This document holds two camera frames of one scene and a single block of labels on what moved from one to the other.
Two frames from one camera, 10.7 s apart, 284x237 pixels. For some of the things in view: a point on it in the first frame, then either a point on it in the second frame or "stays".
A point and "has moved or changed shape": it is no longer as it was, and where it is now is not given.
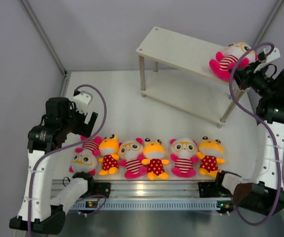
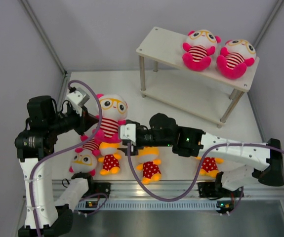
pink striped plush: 131,154 -> 114,109
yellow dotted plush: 108,148 stays
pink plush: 85,159 stays
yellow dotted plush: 209,151 stays
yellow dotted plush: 155,152 has moved or changed shape
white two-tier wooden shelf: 176,72 stays
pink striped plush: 224,63 has moved or changed shape
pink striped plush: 184,151 -> 200,45
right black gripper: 244,75 -> 135,149
